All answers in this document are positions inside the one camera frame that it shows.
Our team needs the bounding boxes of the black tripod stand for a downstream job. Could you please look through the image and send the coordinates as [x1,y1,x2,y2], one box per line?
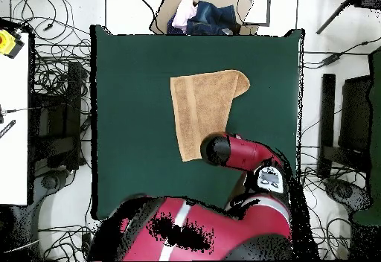
[315,0,381,36]

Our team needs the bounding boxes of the dark green table cloth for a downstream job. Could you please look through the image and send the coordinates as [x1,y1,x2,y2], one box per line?
[89,24,305,222]

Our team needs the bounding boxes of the black striped tool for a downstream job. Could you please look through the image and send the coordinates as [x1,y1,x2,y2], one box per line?
[0,119,17,140]

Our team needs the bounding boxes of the cardboard box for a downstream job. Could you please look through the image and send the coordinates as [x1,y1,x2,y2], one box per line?
[148,0,260,36]

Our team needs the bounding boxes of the black metal stand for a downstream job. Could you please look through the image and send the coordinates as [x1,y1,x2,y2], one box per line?
[29,60,92,172]
[317,73,373,180]

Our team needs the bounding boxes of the green cloth-covered table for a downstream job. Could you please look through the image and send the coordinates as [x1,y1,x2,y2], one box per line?
[350,46,381,226]

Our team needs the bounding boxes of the purple dotted garment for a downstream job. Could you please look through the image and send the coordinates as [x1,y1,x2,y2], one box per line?
[166,14,189,36]

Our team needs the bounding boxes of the pale pink garment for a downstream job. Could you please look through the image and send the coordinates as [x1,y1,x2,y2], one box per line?
[171,0,199,32]

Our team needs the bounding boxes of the tan terry towel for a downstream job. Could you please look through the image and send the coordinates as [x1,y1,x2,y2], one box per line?
[169,68,252,163]

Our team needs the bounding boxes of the yellow emergency stop button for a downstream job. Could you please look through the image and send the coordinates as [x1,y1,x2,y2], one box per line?
[0,28,25,60]

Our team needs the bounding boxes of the white side table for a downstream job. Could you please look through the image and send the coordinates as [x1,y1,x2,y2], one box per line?
[0,31,30,206]

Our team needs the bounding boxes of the black power strip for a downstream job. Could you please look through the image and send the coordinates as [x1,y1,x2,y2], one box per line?
[80,231,92,254]

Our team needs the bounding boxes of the round black base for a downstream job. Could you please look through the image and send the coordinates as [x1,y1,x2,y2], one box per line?
[39,170,62,192]
[323,177,374,217]

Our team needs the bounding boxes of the blue jeans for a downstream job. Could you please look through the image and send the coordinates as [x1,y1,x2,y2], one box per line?
[186,0,242,36]

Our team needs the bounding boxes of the black power adapter cable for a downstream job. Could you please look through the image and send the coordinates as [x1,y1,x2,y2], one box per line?
[302,36,381,68]

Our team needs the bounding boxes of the black cable tangle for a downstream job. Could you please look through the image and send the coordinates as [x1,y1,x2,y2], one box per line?
[10,0,92,99]
[298,145,358,261]
[38,225,96,262]

